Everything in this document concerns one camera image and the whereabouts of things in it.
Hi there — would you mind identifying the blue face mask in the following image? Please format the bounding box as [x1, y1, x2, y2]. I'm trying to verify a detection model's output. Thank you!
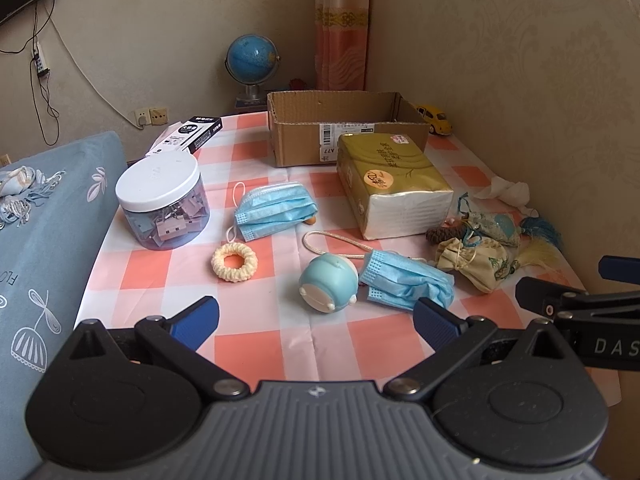
[359, 250, 454, 311]
[226, 182, 318, 243]

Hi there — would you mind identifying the white tissue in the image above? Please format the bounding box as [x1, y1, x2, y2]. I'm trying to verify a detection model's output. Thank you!
[474, 177, 539, 218]

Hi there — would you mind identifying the blue floral sachet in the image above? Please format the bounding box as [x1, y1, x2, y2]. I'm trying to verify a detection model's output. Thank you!
[457, 193, 562, 249]

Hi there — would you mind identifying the white power cable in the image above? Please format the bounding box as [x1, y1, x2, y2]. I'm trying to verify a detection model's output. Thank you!
[46, 0, 151, 130]

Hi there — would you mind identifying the white cloth on sofa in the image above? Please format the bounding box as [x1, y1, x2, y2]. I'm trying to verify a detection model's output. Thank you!
[0, 166, 65, 228]

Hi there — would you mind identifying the light blue plush toy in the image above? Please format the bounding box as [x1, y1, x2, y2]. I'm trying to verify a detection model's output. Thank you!
[297, 230, 426, 314]

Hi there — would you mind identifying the black white carton box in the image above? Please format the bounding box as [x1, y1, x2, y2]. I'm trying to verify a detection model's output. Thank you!
[146, 116, 222, 156]

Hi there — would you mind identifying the brown pine cone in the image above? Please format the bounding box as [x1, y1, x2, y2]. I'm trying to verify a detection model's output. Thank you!
[425, 223, 468, 246]

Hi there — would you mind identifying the blue desk globe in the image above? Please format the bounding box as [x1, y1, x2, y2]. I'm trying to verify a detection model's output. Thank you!
[224, 34, 281, 110]

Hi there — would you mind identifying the hanging power strip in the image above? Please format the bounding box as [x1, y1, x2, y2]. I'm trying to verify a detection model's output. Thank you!
[32, 41, 50, 79]

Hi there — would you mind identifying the white wall socket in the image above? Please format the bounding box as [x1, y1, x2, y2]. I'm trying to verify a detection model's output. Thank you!
[134, 106, 168, 128]

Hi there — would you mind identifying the blue patterned sofa cover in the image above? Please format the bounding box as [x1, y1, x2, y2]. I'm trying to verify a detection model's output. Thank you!
[0, 132, 126, 479]

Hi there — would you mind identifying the clear jar white lid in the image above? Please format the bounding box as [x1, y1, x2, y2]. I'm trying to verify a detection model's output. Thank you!
[115, 151, 209, 250]

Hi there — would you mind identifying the brown cardboard box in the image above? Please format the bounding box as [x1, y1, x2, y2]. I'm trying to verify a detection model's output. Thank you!
[267, 90, 428, 168]

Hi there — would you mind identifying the orange patterned curtain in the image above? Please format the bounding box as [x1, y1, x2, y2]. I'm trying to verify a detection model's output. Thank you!
[314, 0, 370, 90]

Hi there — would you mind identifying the yellow toy car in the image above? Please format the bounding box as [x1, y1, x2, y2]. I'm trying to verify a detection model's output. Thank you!
[413, 104, 454, 136]

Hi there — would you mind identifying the checkered pink white tablecloth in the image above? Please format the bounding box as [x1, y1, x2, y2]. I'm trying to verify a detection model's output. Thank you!
[74, 112, 622, 406]

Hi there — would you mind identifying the cream drawstring pouch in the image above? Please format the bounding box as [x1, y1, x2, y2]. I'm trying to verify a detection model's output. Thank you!
[436, 238, 518, 294]

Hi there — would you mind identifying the gold tissue pack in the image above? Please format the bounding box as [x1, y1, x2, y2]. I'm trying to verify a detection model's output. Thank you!
[336, 133, 454, 240]

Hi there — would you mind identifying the cream knitted ring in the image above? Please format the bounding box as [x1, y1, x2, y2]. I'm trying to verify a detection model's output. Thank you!
[210, 242, 260, 283]

